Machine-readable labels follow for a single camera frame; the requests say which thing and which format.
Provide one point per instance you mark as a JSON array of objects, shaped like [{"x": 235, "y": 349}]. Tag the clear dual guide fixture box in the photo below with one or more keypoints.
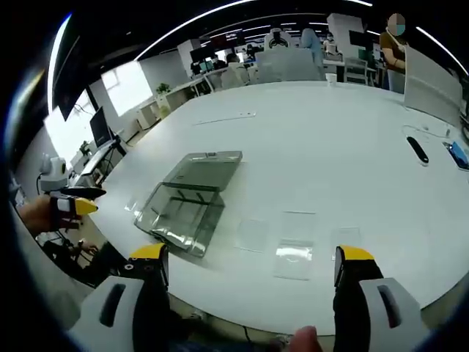
[{"x": 190, "y": 205}]

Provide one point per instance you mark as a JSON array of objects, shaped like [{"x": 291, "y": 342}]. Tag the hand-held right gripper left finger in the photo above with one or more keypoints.
[{"x": 121, "y": 315}]

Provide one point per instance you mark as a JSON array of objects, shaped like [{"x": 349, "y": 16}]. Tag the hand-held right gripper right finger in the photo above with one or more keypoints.
[{"x": 370, "y": 315}]

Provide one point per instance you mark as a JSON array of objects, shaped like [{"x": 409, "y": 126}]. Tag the blue packet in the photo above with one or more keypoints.
[{"x": 459, "y": 152}]

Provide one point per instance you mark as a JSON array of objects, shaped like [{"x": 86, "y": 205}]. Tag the clear flat strip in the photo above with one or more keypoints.
[{"x": 227, "y": 118}]

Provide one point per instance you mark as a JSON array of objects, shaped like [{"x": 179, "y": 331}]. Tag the black oblong remote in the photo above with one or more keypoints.
[{"x": 417, "y": 149}]

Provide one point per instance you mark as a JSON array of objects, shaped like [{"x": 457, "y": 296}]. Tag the person's left hand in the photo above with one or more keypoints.
[{"x": 36, "y": 216}]

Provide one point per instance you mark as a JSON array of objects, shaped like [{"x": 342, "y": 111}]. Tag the white side desk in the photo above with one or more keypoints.
[{"x": 99, "y": 161}]

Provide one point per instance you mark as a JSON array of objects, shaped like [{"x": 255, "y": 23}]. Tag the small clear plastic divider sheet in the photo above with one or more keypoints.
[{"x": 131, "y": 206}]

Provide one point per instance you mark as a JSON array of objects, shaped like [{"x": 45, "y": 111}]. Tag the white office chair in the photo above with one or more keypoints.
[{"x": 276, "y": 38}]

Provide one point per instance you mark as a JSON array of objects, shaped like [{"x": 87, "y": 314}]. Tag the black wall screen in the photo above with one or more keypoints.
[{"x": 66, "y": 91}]

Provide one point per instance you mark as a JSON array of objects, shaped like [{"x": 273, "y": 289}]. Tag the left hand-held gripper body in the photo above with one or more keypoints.
[{"x": 54, "y": 176}]

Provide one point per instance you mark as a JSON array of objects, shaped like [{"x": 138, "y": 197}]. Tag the green potted plant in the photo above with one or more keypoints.
[{"x": 163, "y": 88}]

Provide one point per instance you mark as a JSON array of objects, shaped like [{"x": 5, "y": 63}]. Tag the black computer monitor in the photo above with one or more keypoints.
[{"x": 100, "y": 128}]

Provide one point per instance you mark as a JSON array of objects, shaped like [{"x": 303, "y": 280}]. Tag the clear plastic bag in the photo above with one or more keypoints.
[
  {"x": 293, "y": 260},
  {"x": 253, "y": 234},
  {"x": 346, "y": 238}
]

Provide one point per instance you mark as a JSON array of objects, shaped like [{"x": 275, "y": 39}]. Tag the white paper cup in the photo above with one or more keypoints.
[{"x": 331, "y": 79}]

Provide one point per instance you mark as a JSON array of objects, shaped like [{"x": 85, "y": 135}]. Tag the wide white desk partition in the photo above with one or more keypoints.
[{"x": 287, "y": 65}]

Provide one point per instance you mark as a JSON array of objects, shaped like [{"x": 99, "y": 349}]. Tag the white desk partition panel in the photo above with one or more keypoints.
[{"x": 432, "y": 88}]

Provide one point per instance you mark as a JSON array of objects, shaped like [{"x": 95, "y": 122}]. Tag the person's right hand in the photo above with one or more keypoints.
[{"x": 304, "y": 339}]

